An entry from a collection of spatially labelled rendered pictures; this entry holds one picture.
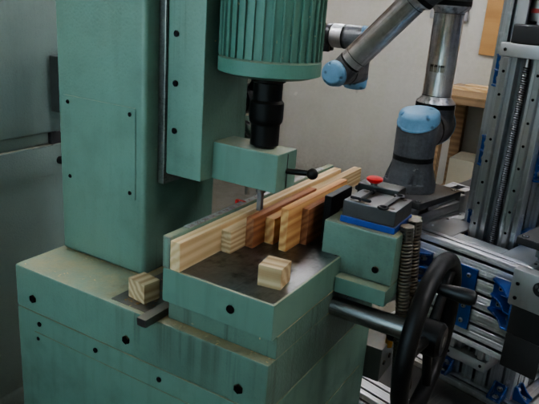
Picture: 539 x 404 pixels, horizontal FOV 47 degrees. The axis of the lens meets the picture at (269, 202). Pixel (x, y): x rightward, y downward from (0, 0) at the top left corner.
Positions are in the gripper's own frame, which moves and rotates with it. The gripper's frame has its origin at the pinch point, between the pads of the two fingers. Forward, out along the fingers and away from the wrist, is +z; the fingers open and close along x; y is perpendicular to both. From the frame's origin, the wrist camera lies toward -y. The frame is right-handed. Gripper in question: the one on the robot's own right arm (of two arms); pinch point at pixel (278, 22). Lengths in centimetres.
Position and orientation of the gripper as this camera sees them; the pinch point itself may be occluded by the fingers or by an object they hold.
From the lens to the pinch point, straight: 214.5
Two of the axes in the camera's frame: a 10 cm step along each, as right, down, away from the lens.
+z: -8.5, -2.2, 4.8
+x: 5.3, -3.6, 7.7
